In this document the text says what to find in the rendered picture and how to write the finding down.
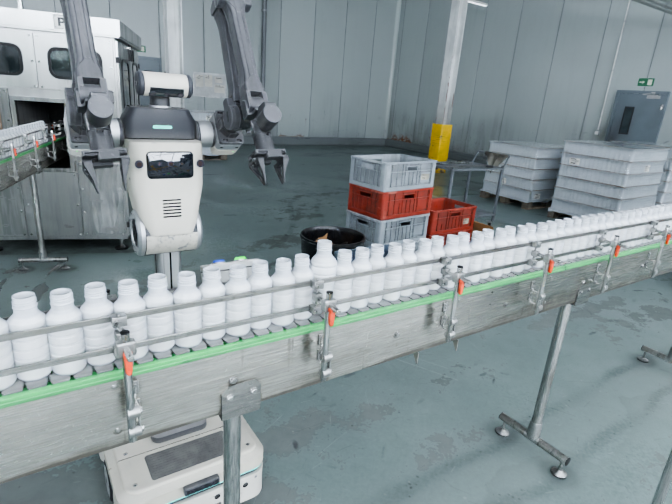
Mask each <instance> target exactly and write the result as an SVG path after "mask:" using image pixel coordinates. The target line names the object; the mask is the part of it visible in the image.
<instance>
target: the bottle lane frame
mask: <svg viewBox="0 0 672 504"><path fill-rule="evenodd" d="M660 243H661V242H659V243H655V244H652V245H647V246H643V247H639V248H634V249H630V250H626V251H622V252H619V254H618V256H617V257H615V255H614V258H613V262H612V265H611V269H610V272H609V275H610V276H611V279H610V280H608V283H607V286H608V289H607V290H604V293H605V292H608V291H611V290H614V289H617V288H621V287H624V286H627V285H630V284H633V283H636V282H640V281H643V280H646V279H649V278H652V277H651V273H650V271H651V270H648V269H646V268H645V267H644V265H645V262H646V261H647V260H648V264H647V268H650V269H653V266H654V265H653V261H650V260H649V259H648V258H647V256H648V252H650V251H651V255H650V259H652V260H655V259H656V256H657V253H658V250H659V247H660ZM609 255H610V254H609ZM609 255H604V256H600V257H596V258H591V259H586V260H583V261H582V260H581V261H579V262H574V263H570V264H565V265H562V266H560V265H559V266H557V267H553V270H552V273H549V272H548V274H547V279H546V283H545V287H544V292H543V293H545V295H546V297H545V299H543V302H542V306H543V309H542V310H540V311H539V313H542V312H545V311H548V310H551V309H554V308H558V307H561V306H564V305H567V304H570V303H573V302H575V298H576V295H577V291H578V288H579V287H580V286H581V285H583V284H587V283H591V284H592V288H591V292H590V295H589V297H592V296H595V295H599V294H602V293H600V289H599V286H600V285H597V284H595V282H594V281H593V280H594V276H595V274H598V273H597V272H596V269H597V265H598V264H601V265H600V268H599V272H600V273H602V274H604V273H605V270H606V266H607V263H608V259H609ZM542 274H543V270H540V271H535V272H532V273H530V272H529V273H527V274H522V275H519V276H517V275H516V276H515V277H509V278H506V279H502V280H497V281H496V280H495V281H493V282H487V283H485V284H480V285H476V286H473V285H472V287H468V288H465V287H464V289H463V293H462V295H459V294H458V300H457V306H456V312H455V317H456V318H457V320H458V323H457V324H456V325H455V331H454V332H455V337H454V338H451V341H454V340H457V339H460V338H463V337H466V336H469V335H472V334H476V333H479V332H482V331H485V330H488V329H491V328H494V327H498V326H501V325H504V324H507V323H510V322H513V321H517V320H520V319H523V318H526V317H529V316H532V315H536V314H534V309H533V306H534V304H531V303H530V302H529V300H528V295H529V292H532V289H530V286H531V282H532V281H534V280H535V285H534V290H535V291H537V292H538V291H539V287H540V282H541V278H542ZM602 276H603V275H600V274H598V277H597V279H596V282H597V283H600V284H602V281H603V280H602ZM452 296H453V291H450V292H449V291H447V292H446V293H442V294H440V293H439V294H438V295H433V296H431V295H430V296H429V297H425V298H422V297H420V299H416V300H412V299H411V301H408V302H401V303H399V304H395V305H393V304H391V303H390V304H391V306H386V307H382V306H380V308H378V309H373V310H372V309H370V308H369V309H370V310H369V311H365V312H360V311H359V312H358V313H356V314H352V315H349V314H347V316H343V317H339V318H338V317H336V316H335V319H334V324H333V326H332V327H331V326H330V337H329V350H328V351H330V352H331V353H332V354H333V359H332V361H331V368H330V369H331V370H332V373H331V376H329V377H326V381H327V380H331V379H334V378H337V377H340V376H343V375H346V374H349V373H353V372H356V371H359V370H362V369H365V368H368V367H372V366H375V365H378V364H381V363H384V362H387V361H390V360H394V359H397V358H400V357H403V356H406V355H409V354H413V353H416V352H419V351H422V350H425V349H428V348H431V347H435V346H438V345H441V344H444V343H447V342H446V341H445V336H444V333H445V331H446V330H445V329H443V328H442V325H440V320H441V316H444V312H442V308H443V303H446V302H448V306H447V311H446V314H447V315H449V314H450V308H451V302H452ZM539 313H538V314H539ZM309 322H310V321H309ZM296 325H297V324H296ZM323 330H324V319H323V321H322V322H318V323H311V322H310V324H309V325H305V326H298V325H297V327H296V328H292V329H288V330H286V329H285V328H283V331H279V332H275V333H272V332H270V331H269V334H266V335H262V336H257V335H255V334H254V338H249V339H245V340H242V339H241V338H239V341H236V342H232V343H226V342H224V341H223V345H219V346H215V347H210V346H208V345H206V346H207V348H206V349H202V350H198V351H193V350H192V349H189V350H190V352H189V353H185V354H181V355H175V354H174V353H172V356H171V357H168V358H164V359H159V360H157V359H156V358H155V357H154V358H153V361H151V362H147V363H142V364H137V362H134V365H133V372H132V374H133V381H135V380H139V393H137V396H136V399H137V398H140V407H143V412H142V413H141V425H144V431H143V432H142V435H140V436H137V441H138V440H141V439H144V438H148V437H151V436H154V435H157V434H160V433H163V432H167V431H170V430H173V429H176V428H179V427H182V426H185V425H189V424H192V423H195V422H198V421H201V420H204V419H208V418H211V417H214V416H217V415H220V414H221V393H222V392H223V391H224V389H225V388H226V387H227V386H229V385H232V384H236V383H239V382H243V381H246V380H250V379H253V378H255V379H256V380H258V381H259V382H260V383H261V401H264V400H267V399H271V398H274V397H277V396H280V395H283V394H286V393H290V392H293V391H296V390H299V389H302V388H305V387H308V386H312V385H315V384H318V383H321V381H320V375H319V369H320V368H321V365H320V364H319V360H317V350H318V349H320V345H318V335H319V334H322V333H323ZM129 443H130V442H129V439H128V430H127V415H126V402H125V389H124V377H123V368H121V369H118V368H117V367H116V366H115V367H114V370H112V371H108V372H104V373H100V374H97V373H96V372H95V371H93V373H92V375H91V376H87V377H82V378H78V379H75V378H74V377H73V376H71V378H70V380H69V381H65V382H61V383H57V384H52V383H51V382H49V381H48V383H47V386H44V387H40V388H35V389H31V390H28V389H27V387H24V388H23V391H22V392H18V393H14V394H10V395H5V396H2V394H1V393H0V484H3V483H6V482H9V481H12V480H15V479H18V478H21V477H25V476H28V475H31V474H34V473H37V472H40V471H44V470H47V469H50V468H53V467H56V466H59V465H62V464H66V463H69V462H72V461H75V460H78V459H81V458H85V457H88V456H91V455H94V454H97V453H100V452H103V451H107V450H110V449H113V448H116V447H119V446H122V445H126V444H129Z"/></svg>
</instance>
